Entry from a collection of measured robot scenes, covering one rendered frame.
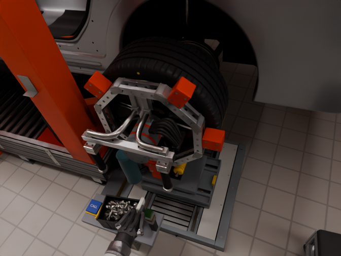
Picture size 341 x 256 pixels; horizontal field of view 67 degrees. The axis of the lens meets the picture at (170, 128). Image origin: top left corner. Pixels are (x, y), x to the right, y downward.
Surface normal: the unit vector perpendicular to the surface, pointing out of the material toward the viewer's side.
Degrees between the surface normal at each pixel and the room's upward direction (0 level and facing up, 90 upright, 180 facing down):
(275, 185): 0
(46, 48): 90
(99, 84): 45
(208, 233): 0
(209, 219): 0
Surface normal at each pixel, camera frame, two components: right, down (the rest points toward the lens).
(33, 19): 0.93, 0.19
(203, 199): -0.11, -0.64
